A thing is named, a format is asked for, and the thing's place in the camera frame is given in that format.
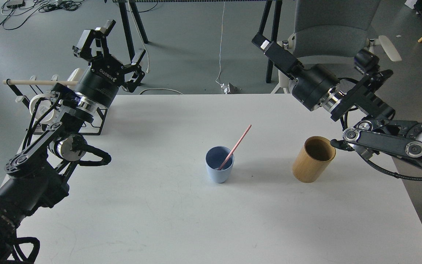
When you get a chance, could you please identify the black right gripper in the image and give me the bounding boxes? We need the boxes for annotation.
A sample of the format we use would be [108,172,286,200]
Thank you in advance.
[252,33,345,112]

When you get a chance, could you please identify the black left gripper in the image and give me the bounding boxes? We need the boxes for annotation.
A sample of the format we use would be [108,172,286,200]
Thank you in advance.
[72,19,146,109]

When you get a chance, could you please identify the pink chopstick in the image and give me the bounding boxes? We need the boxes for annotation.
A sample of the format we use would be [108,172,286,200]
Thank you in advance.
[217,125,252,171]

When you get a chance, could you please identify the blue cup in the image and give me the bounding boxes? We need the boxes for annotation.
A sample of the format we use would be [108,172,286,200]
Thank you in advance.
[205,146,234,183]

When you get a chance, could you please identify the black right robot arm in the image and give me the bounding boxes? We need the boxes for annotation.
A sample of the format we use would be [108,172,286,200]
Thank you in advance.
[252,33,422,182]

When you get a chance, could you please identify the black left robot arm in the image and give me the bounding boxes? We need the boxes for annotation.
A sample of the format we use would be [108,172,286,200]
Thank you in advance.
[0,20,145,264]

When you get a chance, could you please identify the cream mug on rack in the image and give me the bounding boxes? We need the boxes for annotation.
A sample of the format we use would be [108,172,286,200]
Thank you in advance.
[67,67,85,82]

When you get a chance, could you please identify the black table legs background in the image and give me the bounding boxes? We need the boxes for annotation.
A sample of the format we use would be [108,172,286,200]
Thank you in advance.
[113,0,283,87]

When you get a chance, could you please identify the grey office chair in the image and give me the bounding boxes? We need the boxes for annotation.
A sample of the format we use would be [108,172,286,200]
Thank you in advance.
[277,0,401,77]

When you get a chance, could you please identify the white power plug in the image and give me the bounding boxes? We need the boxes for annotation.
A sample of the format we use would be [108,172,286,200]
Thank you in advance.
[221,82,239,95]

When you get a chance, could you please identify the white mug on rack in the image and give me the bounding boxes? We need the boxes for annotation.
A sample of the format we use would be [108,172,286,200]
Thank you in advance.
[29,92,60,125]

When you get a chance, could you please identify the bamboo cylinder holder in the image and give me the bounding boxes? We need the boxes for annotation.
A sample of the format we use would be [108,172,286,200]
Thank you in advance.
[292,136,336,183]

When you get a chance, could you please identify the white hanging cable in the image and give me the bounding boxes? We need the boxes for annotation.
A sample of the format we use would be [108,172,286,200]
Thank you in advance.
[215,2,226,88]

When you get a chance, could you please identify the black wire mug rack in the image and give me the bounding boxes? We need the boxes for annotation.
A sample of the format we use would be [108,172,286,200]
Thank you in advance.
[3,75,109,136]

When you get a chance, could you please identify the black floor cables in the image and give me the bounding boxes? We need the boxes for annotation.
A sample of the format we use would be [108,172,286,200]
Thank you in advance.
[0,0,87,44]

